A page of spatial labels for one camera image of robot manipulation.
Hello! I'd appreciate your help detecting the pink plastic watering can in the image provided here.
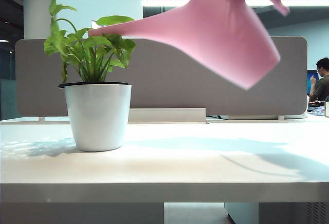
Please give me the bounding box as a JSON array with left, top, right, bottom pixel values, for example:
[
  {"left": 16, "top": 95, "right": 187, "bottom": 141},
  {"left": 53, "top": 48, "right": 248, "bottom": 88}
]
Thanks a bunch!
[{"left": 88, "top": 0, "right": 290, "bottom": 91}]

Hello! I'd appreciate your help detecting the green leafy plant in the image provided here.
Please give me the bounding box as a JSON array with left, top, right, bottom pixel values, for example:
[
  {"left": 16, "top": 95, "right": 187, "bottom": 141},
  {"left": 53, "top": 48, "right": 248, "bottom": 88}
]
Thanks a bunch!
[{"left": 43, "top": 0, "right": 136, "bottom": 83}]

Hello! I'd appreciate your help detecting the white glossy plant pot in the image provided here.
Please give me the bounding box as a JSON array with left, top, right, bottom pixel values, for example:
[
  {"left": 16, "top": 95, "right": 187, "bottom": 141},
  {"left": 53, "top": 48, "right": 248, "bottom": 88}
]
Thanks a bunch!
[{"left": 64, "top": 84, "right": 132, "bottom": 153}]

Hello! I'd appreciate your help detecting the long ceiling light strip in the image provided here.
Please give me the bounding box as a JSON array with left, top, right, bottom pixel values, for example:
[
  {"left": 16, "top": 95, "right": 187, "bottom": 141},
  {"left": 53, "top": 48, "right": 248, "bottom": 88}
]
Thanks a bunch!
[{"left": 142, "top": 0, "right": 329, "bottom": 7}]

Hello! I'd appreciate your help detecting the computer monitor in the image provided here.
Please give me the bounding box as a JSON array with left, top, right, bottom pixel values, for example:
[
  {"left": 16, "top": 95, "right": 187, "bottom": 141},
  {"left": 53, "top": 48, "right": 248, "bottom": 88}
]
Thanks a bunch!
[{"left": 307, "top": 70, "right": 320, "bottom": 96}]

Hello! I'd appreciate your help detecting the seated person in dark shirt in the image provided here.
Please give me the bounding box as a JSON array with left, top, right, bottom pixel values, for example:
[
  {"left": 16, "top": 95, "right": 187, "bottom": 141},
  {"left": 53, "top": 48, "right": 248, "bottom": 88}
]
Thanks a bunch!
[{"left": 309, "top": 57, "right": 329, "bottom": 103}]

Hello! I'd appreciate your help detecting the grey fabric desk divider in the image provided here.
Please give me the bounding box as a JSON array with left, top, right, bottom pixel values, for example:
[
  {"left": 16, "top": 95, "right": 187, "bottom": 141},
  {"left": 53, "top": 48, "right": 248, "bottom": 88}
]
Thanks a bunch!
[{"left": 14, "top": 36, "right": 308, "bottom": 118}]

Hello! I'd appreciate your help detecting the black inner pot rim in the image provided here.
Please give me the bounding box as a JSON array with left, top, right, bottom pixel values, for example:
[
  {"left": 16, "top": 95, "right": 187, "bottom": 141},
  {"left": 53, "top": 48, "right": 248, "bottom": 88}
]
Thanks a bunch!
[{"left": 58, "top": 81, "right": 129, "bottom": 89}]

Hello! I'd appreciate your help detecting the white round pillar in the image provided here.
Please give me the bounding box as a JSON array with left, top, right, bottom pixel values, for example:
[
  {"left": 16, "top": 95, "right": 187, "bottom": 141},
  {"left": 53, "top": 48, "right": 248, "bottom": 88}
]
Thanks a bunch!
[{"left": 23, "top": 0, "right": 57, "bottom": 40}]

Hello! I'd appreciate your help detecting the grey cabinet under table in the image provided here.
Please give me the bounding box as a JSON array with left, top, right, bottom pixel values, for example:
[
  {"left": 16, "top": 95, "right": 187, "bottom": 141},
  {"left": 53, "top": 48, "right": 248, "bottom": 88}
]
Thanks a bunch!
[{"left": 224, "top": 202, "right": 329, "bottom": 224}]

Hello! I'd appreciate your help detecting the white divider base rail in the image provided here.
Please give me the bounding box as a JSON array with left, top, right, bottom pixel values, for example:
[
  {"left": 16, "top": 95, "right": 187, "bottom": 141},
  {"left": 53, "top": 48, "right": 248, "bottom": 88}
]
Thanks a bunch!
[{"left": 218, "top": 113, "right": 308, "bottom": 121}]

